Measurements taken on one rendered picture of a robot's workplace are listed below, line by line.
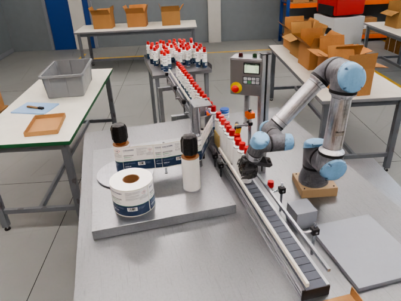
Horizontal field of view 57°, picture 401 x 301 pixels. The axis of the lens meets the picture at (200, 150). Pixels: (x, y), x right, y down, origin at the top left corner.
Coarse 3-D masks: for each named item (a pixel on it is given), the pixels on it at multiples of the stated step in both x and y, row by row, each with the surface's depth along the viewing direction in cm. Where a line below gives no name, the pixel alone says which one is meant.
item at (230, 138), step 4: (232, 128) 203; (232, 132) 201; (228, 136) 204; (232, 136) 202; (228, 140) 204; (232, 140) 202; (228, 144) 205; (232, 144) 203; (228, 148) 206; (232, 148) 205; (228, 152) 207; (228, 156) 209
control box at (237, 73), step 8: (232, 56) 187; (248, 56) 185; (232, 64) 185; (240, 64) 183; (232, 72) 187; (240, 72) 185; (232, 80) 188; (240, 80) 187; (240, 88) 189; (248, 88) 187; (256, 88) 186
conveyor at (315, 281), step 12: (252, 180) 194; (252, 192) 184; (252, 204) 175; (264, 204) 175; (276, 216) 167; (276, 228) 160; (288, 240) 153; (300, 252) 147; (300, 264) 141; (312, 276) 136; (312, 288) 131
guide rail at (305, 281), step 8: (224, 160) 210; (232, 168) 198; (240, 184) 187; (248, 192) 178; (256, 208) 169; (264, 216) 162; (272, 232) 153; (280, 240) 148; (288, 256) 140; (296, 264) 136; (304, 280) 130
